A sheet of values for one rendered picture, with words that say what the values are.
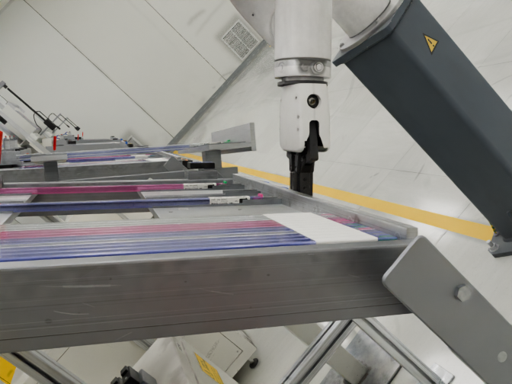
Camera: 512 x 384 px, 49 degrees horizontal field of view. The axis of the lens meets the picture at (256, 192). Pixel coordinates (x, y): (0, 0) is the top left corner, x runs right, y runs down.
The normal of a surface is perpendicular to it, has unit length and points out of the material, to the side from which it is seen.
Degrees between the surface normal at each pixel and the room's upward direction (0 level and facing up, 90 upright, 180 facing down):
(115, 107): 90
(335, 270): 90
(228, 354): 90
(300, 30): 72
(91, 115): 90
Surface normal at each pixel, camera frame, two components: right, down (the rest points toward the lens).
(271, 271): 0.27, 0.11
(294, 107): -0.91, 0.02
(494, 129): 0.53, -0.23
